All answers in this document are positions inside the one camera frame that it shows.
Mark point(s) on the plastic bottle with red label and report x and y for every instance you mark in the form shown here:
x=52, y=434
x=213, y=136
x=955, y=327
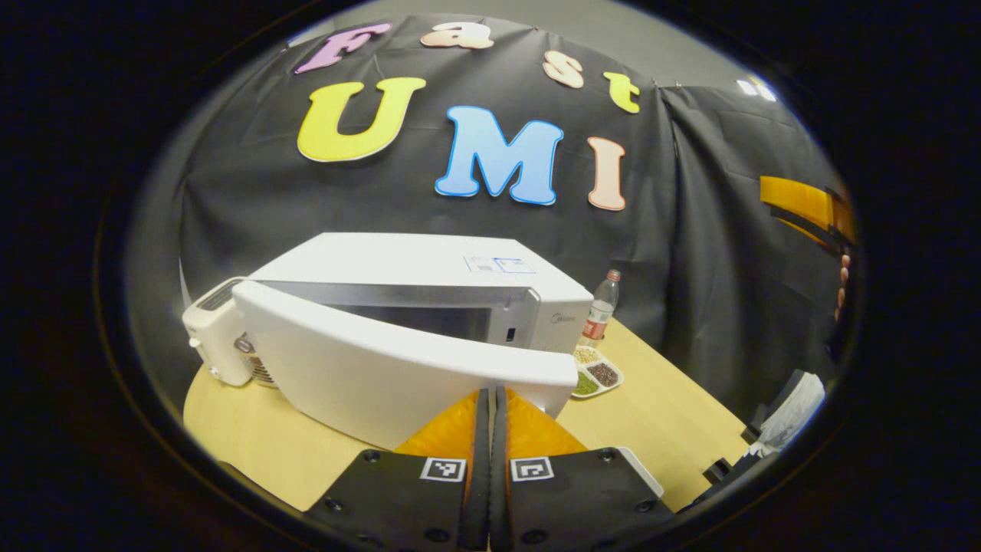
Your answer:
x=599, y=314

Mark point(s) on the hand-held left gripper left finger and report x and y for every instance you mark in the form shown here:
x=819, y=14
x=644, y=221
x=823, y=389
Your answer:
x=398, y=498

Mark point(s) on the black backdrop cloth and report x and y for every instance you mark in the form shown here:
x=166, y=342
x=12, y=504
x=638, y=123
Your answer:
x=690, y=230

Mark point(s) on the white divided dish of beans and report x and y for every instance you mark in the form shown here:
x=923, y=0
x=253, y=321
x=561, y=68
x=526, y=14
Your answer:
x=599, y=374

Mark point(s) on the white microwave oven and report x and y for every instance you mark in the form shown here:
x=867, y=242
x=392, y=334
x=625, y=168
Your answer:
x=383, y=368

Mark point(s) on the white cloth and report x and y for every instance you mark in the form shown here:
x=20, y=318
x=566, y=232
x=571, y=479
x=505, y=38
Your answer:
x=793, y=410

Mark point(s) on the white toaster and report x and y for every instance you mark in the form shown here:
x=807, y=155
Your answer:
x=214, y=337

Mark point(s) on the small ceiling light panel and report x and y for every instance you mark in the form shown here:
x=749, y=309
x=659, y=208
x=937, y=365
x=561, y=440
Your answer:
x=757, y=89

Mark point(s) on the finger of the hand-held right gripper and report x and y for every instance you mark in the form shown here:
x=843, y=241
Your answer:
x=805, y=232
x=801, y=201

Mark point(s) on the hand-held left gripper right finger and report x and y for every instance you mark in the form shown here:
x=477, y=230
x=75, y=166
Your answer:
x=582, y=498

